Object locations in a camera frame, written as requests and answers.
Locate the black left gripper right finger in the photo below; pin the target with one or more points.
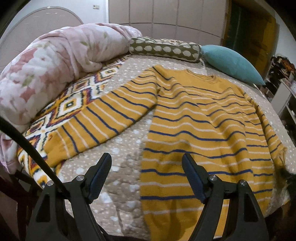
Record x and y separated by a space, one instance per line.
244 220

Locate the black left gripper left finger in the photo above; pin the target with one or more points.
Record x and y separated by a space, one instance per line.
66 215

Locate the yellow striped knit sweater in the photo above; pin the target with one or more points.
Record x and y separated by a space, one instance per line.
208 117

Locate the beige dotted quilted bedspread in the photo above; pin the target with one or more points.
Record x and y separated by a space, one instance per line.
118 209

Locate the geometric patterned fleece blanket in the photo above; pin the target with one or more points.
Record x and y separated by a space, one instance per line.
72 99

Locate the white shelf unit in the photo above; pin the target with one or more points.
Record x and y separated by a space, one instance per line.
279 89

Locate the pink floral comforter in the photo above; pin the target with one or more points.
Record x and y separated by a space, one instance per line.
39 74

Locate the teal cushion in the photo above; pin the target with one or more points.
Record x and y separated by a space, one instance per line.
231 63

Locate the olive white-spotted bolster pillow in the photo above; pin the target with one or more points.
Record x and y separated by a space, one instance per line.
168 48

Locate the arched headboard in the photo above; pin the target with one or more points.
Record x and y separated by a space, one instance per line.
33 25

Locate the brown wooden door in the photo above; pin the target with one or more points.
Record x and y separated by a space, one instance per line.
251 31

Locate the beige wardrobe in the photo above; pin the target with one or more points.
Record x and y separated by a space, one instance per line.
199 21

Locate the white wall switch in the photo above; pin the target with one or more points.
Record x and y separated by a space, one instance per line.
96 6

